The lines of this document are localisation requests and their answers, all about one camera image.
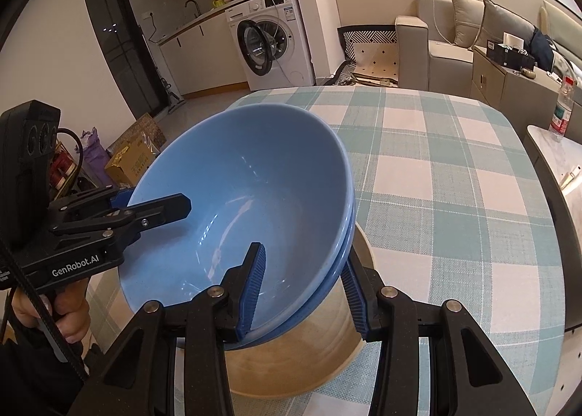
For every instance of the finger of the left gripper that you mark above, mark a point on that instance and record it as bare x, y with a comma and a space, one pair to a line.
154, 213
118, 197

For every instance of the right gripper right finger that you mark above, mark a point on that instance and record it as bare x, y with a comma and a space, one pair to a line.
467, 375

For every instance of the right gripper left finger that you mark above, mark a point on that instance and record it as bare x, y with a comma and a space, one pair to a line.
137, 374

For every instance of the cream plate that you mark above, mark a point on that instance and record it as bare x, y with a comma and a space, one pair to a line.
306, 357

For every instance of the blue bowl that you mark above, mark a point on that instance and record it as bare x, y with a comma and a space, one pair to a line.
273, 174
314, 301

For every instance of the kitchen counter cabinets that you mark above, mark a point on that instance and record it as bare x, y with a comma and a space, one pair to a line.
202, 56

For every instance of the left hand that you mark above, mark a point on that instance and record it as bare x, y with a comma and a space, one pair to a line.
70, 305

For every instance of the purple bag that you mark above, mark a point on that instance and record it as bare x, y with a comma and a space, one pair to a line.
95, 157

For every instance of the cardboard box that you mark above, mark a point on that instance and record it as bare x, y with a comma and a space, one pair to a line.
128, 165

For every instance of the checkered tablecloth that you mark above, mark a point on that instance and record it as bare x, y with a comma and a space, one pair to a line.
452, 208

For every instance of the white marble side table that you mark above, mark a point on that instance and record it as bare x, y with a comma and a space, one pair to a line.
558, 166

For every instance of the white washing machine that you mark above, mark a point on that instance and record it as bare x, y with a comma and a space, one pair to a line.
271, 41

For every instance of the plastic water bottle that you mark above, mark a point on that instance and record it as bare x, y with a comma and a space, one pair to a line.
563, 109

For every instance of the grey nightstand cabinet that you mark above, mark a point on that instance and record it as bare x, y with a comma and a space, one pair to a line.
523, 101

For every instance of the patterned floor mat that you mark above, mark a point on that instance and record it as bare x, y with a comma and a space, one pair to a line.
371, 56

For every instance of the grey sofa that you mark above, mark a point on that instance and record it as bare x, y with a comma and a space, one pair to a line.
429, 59

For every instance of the black organizer box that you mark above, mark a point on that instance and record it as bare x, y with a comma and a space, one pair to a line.
508, 57

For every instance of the bed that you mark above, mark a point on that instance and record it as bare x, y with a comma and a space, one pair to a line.
565, 35

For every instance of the dark grey cushion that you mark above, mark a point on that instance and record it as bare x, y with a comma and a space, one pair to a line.
498, 20

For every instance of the light grey cushion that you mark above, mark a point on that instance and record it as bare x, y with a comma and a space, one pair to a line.
467, 17

